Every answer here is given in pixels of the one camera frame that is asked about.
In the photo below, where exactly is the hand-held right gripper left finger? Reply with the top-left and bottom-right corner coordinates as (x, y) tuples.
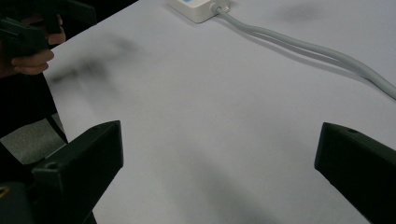
(31, 119), (124, 224)

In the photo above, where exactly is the grey power cable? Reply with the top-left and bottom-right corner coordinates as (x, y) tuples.
(210, 3), (396, 101)

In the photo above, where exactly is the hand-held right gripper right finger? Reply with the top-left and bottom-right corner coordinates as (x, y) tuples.
(314, 121), (396, 224)

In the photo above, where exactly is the white power strip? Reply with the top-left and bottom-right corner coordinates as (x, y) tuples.
(166, 0), (232, 24)

